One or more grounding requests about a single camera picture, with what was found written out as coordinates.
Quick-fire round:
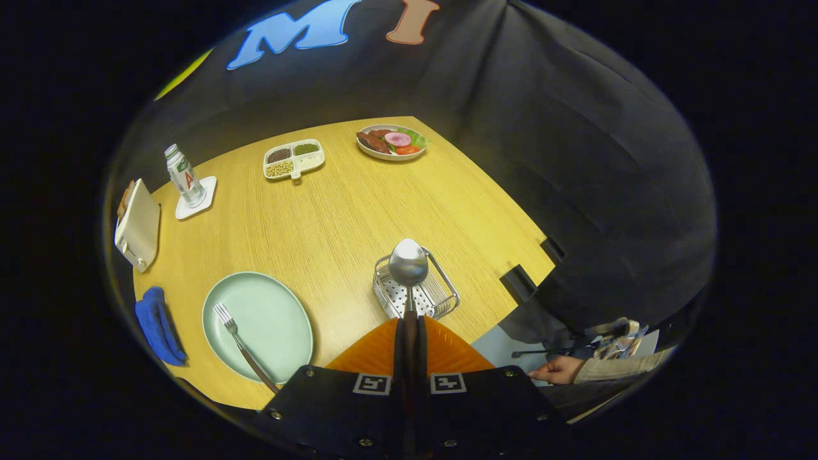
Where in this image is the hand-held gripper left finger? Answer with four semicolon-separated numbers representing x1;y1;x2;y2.
256;318;410;460

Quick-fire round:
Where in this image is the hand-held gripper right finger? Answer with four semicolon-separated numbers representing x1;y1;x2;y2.
409;316;566;460

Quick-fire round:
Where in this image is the metal fork with brown handle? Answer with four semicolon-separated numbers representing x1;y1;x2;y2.
213;303;281;394

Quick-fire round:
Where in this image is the metal spoon with brown handle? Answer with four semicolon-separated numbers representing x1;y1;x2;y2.
389;238;429;365

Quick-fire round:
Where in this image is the pale green plate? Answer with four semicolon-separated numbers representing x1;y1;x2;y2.
202;272;314;385

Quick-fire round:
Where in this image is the blue towel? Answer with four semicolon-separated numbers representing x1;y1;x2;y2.
134;286;188;367

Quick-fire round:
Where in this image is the white divided bean dish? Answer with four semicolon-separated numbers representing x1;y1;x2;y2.
263;139;325;181

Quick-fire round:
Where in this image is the white square coaster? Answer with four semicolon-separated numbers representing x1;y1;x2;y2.
175;176;217;221

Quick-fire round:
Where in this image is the white plate of food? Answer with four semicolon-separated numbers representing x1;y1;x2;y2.
356;124;428;161

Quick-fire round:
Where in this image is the white toaster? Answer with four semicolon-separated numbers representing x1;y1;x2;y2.
114;178;161;273

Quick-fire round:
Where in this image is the white drink bottle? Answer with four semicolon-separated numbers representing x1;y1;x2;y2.
164;144;206;208

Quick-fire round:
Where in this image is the toasted bread slice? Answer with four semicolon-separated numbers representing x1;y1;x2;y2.
117;180;136;221

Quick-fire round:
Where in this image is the metal wire basket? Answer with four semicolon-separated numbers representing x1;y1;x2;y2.
373;247;460;320

